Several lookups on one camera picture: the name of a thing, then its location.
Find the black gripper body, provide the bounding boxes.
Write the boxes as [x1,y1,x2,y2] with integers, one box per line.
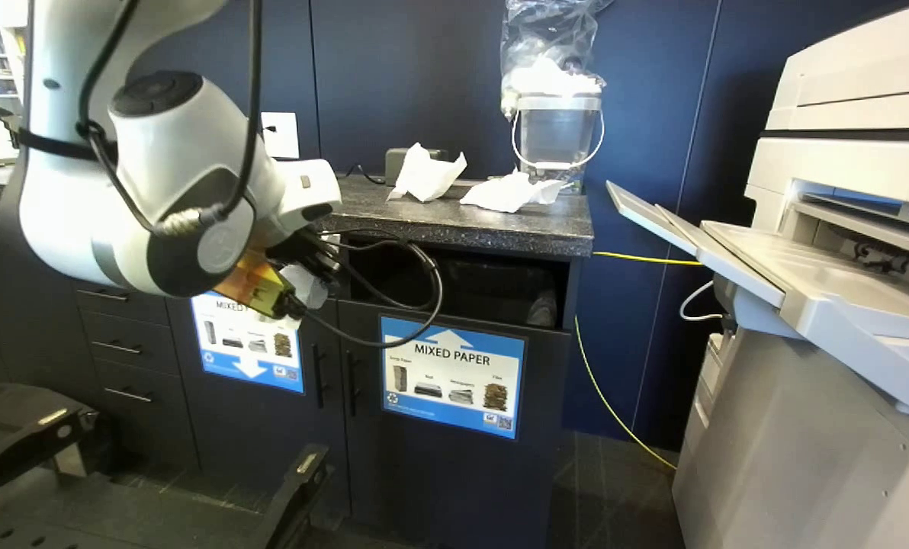
[270,224,344,282]

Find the black bin cabinet door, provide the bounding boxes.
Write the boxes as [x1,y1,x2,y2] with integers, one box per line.
[162,285,352,520]
[337,299,570,549]

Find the black bin liner bag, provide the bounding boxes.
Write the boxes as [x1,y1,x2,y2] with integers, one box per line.
[352,247,568,330]

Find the large white outlet plate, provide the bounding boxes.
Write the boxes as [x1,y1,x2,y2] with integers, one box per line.
[261,111,301,161]

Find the blue label with down arrow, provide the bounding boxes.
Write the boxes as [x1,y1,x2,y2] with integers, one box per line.
[190,290,309,395]

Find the dark grey adapter box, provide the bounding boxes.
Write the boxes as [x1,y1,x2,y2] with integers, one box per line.
[386,146,422,182]

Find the blue label with up arrow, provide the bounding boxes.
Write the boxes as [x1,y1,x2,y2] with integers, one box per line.
[378,313,529,443]

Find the clear plastic bucket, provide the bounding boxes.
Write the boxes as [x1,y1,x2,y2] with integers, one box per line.
[501,85,607,193]

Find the dark cabinet unit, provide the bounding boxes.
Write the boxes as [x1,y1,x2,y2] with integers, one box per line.
[0,185,596,549]

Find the white paper wad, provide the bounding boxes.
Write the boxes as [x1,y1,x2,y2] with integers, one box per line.
[504,55,604,115]

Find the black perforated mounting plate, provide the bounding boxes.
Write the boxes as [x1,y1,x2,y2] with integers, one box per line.
[0,461,305,549]

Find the clear plastic bag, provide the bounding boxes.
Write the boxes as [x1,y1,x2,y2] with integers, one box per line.
[498,0,614,99]

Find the grey printer side tray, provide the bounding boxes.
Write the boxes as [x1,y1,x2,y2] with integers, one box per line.
[604,180,909,420]

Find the large white office printer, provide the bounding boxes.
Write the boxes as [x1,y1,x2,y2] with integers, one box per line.
[604,0,909,549]

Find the black door handle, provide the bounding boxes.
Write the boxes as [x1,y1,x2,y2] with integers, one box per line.
[342,346,363,420]
[313,345,334,411]

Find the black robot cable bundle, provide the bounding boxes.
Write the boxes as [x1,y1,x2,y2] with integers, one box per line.
[0,0,449,350]

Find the metal drawer handle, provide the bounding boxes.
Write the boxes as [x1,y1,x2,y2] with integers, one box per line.
[73,290,134,309]
[102,383,159,407]
[89,339,151,359]

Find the yellow cable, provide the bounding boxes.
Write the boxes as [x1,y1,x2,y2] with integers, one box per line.
[570,247,707,472]

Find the white cable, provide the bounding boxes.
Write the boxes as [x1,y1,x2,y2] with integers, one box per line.
[677,276,728,325]

